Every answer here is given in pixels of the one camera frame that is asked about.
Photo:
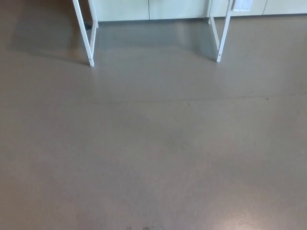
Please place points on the small black floor object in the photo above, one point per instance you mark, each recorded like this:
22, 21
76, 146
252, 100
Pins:
87, 24

